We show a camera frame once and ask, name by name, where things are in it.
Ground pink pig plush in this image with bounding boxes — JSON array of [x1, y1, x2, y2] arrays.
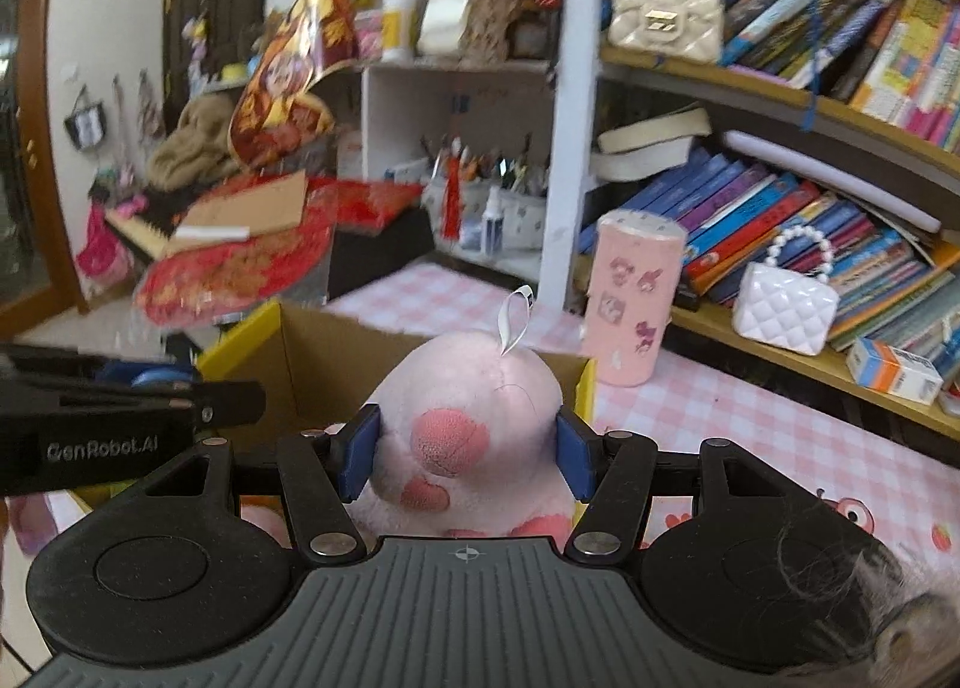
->
[[347, 285, 576, 546]]

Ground yellow cardboard box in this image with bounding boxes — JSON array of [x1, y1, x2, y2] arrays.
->
[[199, 305, 592, 451]]

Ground red decorative paper sheets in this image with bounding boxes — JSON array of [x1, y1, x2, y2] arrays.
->
[[133, 178, 434, 329]]

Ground electric keyboard piano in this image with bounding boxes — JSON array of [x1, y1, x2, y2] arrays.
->
[[104, 188, 194, 264]]

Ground pink cylindrical canister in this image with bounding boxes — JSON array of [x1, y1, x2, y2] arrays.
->
[[583, 211, 686, 387]]

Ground brown cardboard sheet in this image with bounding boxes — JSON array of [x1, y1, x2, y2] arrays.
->
[[163, 172, 308, 257]]

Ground brown plush blanket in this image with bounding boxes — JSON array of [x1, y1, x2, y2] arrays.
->
[[146, 94, 239, 193]]

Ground white quilted mini handbag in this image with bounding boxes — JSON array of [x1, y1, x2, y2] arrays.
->
[[732, 225, 839, 356]]

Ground orange white medicine box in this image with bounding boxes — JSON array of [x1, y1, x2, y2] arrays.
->
[[846, 339, 944, 405]]

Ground pink checkered tablecloth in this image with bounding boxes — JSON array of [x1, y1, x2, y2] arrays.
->
[[332, 264, 958, 566]]

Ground white storage shelf unit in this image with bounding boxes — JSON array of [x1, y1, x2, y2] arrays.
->
[[317, 59, 553, 282]]

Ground red gold fortune poster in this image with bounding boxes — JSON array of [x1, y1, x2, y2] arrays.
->
[[229, 0, 358, 170]]

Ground white yellow bottle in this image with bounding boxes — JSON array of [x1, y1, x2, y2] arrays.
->
[[381, 0, 418, 62]]

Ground cream quilted mini handbag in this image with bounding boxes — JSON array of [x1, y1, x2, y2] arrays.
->
[[607, 0, 724, 64]]

